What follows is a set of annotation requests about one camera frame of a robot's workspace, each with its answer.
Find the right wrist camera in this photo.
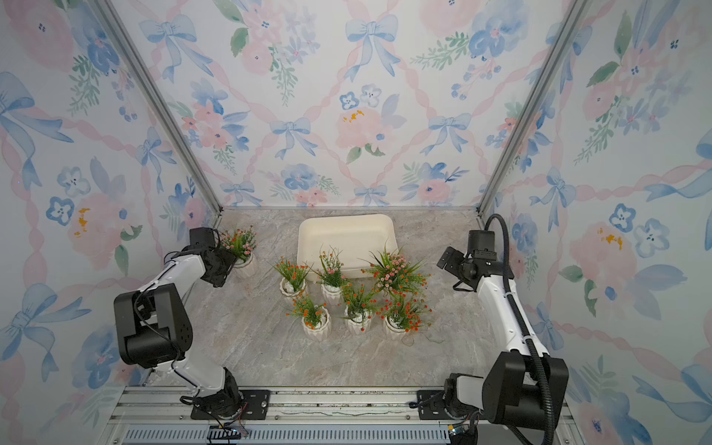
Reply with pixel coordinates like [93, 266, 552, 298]
[467, 230, 497, 261]

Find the red gypsophila pot front right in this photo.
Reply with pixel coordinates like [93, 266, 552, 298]
[376, 295, 432, 340]

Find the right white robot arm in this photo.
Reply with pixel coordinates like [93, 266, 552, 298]
[437, 247, 569, 439]

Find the aluminium corner post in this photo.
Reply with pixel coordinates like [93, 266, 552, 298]
[88, 1, 224, 216]
[477, 0, 590, 218]

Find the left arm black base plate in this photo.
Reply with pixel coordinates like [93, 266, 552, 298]
[190, 389, 272, 422]

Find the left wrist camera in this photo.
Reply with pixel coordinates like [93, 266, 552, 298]
[189, 227, 220, 250]

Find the right aluminium corner post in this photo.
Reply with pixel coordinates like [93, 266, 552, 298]
[477, 0, 590, 218]

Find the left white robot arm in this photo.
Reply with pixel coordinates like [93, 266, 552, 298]
[113, 248, 245, 421]

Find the large pink gypsophila pot right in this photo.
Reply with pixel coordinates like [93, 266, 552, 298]
[362, 248, 429, 297]

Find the cream plastic storage box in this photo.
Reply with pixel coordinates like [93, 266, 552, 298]
[297, 214, 399, 282]

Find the left aluminium corner post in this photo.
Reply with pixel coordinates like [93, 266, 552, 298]
[88, 1, 224, 216]

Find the orange gypsophila pot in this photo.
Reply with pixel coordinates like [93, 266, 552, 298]
[289, 294, 332, 342]
[274, 257, 311, 302]
[340, 283, 378, 335]

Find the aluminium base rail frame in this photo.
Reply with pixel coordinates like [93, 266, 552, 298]
[93, 385, 586, 445]

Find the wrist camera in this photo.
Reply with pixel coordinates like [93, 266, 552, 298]
[467, 230, 497, 261]
[189, 227, 220, 250]

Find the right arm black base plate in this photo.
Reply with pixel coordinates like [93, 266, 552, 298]
[415, 389, 452, 421]

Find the pink gypsophila pot back middle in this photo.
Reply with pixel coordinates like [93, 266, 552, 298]
[315, 248, 347, 304]

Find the pink gypsophila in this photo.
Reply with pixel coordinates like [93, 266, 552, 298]
[220, 226, 258, 279]

